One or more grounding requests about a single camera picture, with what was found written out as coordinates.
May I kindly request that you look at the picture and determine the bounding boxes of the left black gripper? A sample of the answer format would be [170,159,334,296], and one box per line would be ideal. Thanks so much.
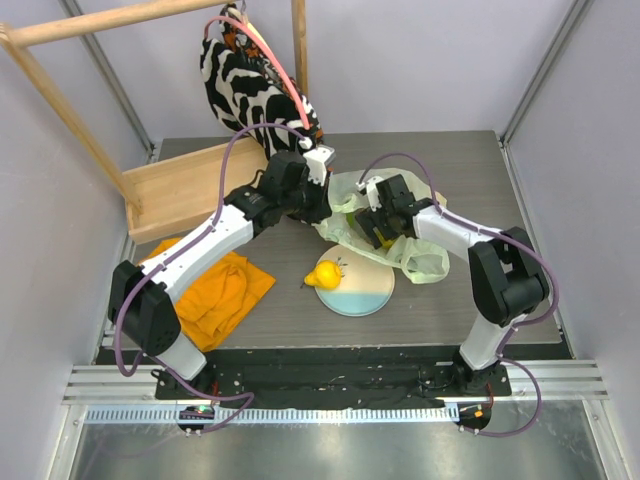
[280,171,332,224]

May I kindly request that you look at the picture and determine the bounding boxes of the green avocado print plastic bag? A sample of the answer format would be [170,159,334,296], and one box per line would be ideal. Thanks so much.
[313,169,451,286]

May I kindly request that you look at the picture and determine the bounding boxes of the cream and blue ceramic plate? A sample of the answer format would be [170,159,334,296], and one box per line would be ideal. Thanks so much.
[310,245,395,317]

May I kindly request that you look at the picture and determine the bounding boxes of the yellow fake pear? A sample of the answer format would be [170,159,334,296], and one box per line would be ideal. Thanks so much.
[304,260,343,290]

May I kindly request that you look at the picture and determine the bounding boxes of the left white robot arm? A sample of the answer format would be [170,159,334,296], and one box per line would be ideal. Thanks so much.
[108,146,335,399]

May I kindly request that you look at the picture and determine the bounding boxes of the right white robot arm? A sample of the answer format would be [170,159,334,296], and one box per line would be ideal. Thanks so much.
[355,175,550,395]

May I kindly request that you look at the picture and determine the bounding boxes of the zebra print tote bag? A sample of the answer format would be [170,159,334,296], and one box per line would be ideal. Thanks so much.
[199,21,324,157]

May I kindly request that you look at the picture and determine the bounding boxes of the wooden tray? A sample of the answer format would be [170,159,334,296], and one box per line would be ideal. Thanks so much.
[124,137,267,244]

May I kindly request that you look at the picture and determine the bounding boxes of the orange cloth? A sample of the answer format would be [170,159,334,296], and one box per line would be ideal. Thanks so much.
[175,252,276,353]

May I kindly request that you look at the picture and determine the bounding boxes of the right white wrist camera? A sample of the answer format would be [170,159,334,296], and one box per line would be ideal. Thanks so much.
[356,175,383,211]

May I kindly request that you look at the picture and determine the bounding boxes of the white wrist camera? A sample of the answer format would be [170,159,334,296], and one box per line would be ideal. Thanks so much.
[303,145,335,186]
[356,175,383,211]

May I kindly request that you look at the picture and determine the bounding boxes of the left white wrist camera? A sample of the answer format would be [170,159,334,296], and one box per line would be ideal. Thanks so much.
[303,145,335,186]

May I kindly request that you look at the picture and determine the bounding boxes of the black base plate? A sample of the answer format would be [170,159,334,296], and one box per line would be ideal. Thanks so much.
[152,346,512,410]

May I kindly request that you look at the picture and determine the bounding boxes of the white slotted cable duct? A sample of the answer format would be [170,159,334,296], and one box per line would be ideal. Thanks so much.
[84,404,459,425]

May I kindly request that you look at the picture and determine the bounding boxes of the wooden rack frame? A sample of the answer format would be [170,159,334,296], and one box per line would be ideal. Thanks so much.
[0,0,309,211]

